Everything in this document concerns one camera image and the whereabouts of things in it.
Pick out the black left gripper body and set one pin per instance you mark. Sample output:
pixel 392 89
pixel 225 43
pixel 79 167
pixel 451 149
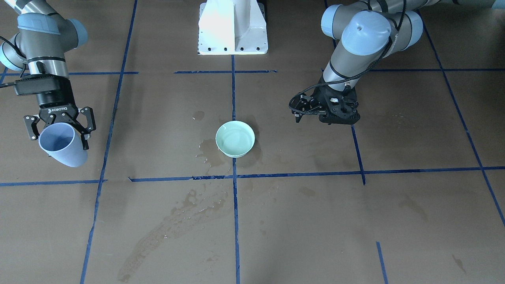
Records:
pixel 303 105

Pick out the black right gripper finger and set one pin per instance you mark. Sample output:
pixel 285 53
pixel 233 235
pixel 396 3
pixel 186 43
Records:
pixel 31 124

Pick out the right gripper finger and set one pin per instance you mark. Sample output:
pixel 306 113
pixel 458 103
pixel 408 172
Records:
pixel 84 131

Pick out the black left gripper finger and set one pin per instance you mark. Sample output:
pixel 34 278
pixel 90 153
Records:
pixel 305 109

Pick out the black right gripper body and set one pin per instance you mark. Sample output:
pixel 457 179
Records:
pixel 56 101

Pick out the blue-grey plastic cup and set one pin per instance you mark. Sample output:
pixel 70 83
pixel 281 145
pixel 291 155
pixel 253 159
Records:
pixel 62 142

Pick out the light green bowl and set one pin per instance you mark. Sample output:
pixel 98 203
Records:
pixel 235 138

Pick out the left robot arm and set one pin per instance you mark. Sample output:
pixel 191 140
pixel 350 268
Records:
pixel 367 31

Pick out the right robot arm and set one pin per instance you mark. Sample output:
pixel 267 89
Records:
pixel 37 52

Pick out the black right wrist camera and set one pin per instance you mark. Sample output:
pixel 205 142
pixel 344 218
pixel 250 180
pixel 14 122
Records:
pixel 36 84

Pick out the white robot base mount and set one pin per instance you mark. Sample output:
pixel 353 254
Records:
pixel 229 27

